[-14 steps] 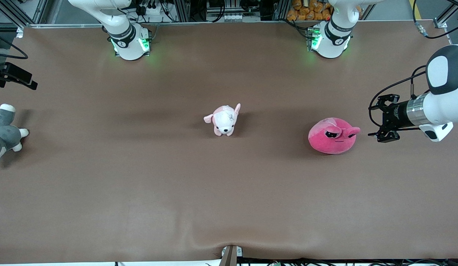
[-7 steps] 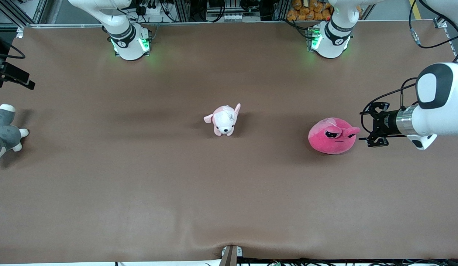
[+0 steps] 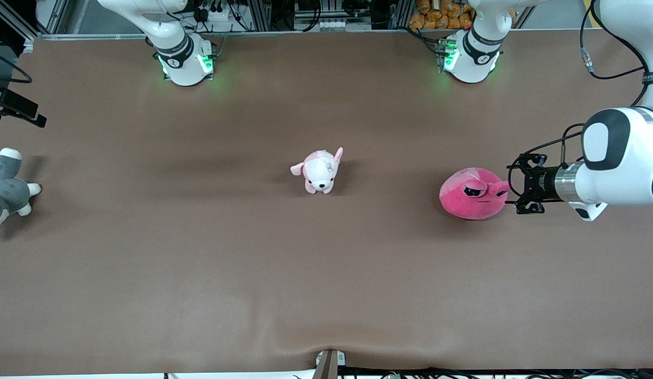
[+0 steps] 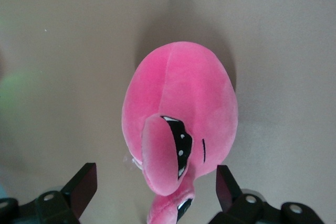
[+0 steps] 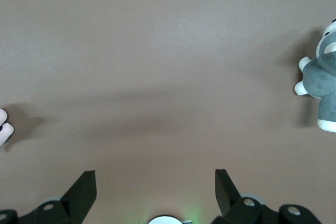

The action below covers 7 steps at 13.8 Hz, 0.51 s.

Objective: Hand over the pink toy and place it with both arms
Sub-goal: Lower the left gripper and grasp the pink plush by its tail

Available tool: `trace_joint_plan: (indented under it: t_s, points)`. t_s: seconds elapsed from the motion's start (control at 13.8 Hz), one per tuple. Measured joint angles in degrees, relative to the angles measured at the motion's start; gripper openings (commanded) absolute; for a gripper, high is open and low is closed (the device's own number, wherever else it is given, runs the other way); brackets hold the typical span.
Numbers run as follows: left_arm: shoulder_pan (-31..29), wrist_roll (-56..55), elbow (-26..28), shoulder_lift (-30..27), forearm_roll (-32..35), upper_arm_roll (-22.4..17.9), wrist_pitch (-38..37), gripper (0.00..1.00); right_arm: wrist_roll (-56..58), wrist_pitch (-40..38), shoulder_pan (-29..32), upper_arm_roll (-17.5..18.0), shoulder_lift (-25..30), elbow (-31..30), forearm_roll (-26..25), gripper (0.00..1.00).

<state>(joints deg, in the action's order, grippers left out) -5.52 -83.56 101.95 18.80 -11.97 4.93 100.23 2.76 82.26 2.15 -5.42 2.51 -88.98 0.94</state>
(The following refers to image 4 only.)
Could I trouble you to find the round pink plush toy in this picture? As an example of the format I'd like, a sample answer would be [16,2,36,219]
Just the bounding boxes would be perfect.
[121,40,239,224]

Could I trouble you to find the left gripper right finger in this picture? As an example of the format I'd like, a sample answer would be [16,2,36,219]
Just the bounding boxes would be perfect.
[214,164,276,224]

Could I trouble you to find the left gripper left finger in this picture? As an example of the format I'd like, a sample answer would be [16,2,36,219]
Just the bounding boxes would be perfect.
[35,163,99,224]

